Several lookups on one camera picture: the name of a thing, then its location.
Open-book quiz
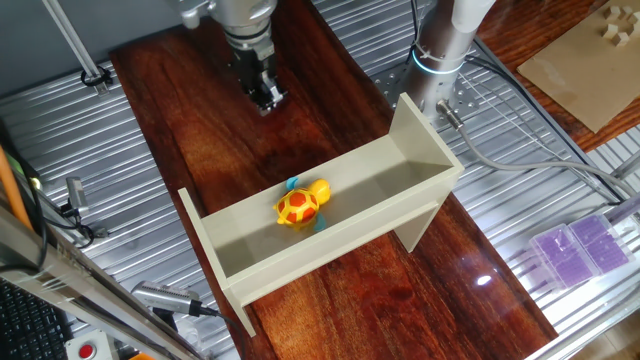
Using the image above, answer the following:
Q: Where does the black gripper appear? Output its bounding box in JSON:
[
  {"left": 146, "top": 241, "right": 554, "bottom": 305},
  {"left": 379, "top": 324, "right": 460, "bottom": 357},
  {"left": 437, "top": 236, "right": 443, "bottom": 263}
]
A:
[{"left": 230, "top": 39, "right": 289, "bottom": 117}]

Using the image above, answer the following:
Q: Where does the yellow orange turtle toy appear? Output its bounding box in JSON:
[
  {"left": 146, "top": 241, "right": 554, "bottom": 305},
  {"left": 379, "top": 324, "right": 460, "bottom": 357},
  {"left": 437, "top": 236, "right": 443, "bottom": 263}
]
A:
[{"left": 272, "top": 175, "right": 332, "bottom": 234}]

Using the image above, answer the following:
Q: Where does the beige shelf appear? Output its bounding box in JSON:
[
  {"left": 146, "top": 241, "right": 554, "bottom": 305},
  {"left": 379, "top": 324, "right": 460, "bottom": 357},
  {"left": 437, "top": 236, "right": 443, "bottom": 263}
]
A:
[{"left": 177, "top": 92, "right": 465, "bottom": 338}]

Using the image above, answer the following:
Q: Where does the red-brown wooden board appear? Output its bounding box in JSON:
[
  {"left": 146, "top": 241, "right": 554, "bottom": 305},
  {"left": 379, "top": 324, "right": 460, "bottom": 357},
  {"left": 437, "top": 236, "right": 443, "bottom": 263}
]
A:
[
  {"left": 108, "top": 0, "right": 559, "bottom": 360},
  {"left": 477, "top": 0, "right": 640, "bottom": 154}
]

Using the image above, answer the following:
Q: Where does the black pole clamp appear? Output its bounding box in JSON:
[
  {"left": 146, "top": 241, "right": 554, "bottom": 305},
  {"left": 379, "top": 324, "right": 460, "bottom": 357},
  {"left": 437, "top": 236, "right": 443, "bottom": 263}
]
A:
[{"left": 80, "top": 65, "right": 114, "bottom": 89}]

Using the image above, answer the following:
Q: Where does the thin aluminium pole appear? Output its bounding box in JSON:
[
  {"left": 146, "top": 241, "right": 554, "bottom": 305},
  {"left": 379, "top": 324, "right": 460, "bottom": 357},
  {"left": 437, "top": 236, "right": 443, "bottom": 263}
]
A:
[{"left": 42, "top": 0, "right": 110, "bottom": 96}]

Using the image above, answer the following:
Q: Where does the black metal clamp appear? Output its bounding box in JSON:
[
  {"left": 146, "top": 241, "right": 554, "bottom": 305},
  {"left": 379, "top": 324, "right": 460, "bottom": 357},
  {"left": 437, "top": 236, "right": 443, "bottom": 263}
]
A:
[{"left": 151, "top": 307, "right": 180, "bottom": 332}]

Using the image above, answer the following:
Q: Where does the orange tube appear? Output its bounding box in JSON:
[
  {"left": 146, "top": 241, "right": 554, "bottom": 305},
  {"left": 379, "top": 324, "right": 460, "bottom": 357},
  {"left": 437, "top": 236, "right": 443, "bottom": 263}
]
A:
[{"left": 0, "top": 147, "right": 34, "bottom": 232}]

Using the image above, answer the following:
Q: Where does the grey box with red button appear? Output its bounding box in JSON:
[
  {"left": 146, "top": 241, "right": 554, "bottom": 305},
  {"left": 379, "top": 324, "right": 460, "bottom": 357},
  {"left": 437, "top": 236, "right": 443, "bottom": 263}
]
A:
[{"left": 64, "top": 329, "right": 120, "bottom": 360}]

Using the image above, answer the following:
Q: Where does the brown cardboard sheet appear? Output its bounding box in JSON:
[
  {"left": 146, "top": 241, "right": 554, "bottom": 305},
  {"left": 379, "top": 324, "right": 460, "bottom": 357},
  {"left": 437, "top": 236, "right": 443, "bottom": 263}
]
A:
[{"left": 517, "top": 0, "right": 640, "bottom": 134}]

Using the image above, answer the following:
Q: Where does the black keyboard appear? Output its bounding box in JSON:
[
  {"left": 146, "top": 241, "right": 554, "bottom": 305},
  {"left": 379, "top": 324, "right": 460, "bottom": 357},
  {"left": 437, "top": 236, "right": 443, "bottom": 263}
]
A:
[{"left": 0, "top": 279, "right": 74, "bottom": 360}]

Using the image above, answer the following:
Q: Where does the clear box with purple contents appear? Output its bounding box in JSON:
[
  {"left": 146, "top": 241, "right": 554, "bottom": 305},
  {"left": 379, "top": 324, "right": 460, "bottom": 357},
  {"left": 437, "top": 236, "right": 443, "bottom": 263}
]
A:
[
  {"left": 529, "top": 223, "right": 599, "bottom": 292},
  {"left": 569, "top": 213, "right": 635, "bottom": 275}
]

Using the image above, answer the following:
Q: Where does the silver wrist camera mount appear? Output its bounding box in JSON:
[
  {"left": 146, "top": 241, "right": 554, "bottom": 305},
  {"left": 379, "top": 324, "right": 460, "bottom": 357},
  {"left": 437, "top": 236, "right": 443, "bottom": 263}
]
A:
[{"left": 172, "top": 0, "right": 217, "bottom": 30}]

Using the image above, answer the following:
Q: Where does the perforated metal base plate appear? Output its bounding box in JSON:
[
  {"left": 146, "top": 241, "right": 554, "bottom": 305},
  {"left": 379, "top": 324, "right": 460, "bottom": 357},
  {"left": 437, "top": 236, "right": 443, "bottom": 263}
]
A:
[{"left": 372, "top": 59, "right": 481, "bottom": 132}]

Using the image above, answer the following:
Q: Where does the small grey camera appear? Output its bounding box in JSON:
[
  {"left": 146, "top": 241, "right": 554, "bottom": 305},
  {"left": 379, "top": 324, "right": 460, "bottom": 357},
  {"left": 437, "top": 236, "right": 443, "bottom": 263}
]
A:
[{"left": 65, "top": 177, "right": 90, "bottom": 217}]

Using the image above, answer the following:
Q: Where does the black camera cable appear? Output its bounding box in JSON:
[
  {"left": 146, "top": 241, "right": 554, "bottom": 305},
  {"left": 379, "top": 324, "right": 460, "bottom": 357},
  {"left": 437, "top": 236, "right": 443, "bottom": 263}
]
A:
[{"left": 199, "top": 304, "right": 249, "bottom": 360}]

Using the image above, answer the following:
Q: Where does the silver finned camera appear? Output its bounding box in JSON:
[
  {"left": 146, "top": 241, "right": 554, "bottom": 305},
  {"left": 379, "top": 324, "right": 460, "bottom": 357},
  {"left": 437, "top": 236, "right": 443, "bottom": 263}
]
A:
[{"left": 130, "top": 280, "right": 204, "bottom": 317}]

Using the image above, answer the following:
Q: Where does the grey cable with metal connector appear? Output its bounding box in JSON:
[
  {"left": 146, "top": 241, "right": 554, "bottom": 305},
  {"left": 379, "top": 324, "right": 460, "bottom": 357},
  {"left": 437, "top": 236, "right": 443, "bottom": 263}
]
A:
[{"left": 435, "top": 98, "right": 637, "bottom": 197}]

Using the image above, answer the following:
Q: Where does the aluminium frame beam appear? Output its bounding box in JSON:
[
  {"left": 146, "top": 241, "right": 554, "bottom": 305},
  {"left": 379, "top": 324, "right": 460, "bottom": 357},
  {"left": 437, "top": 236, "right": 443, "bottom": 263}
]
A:
[{"left": 0, "top": 204, "right": 201, "bottom": 360}]

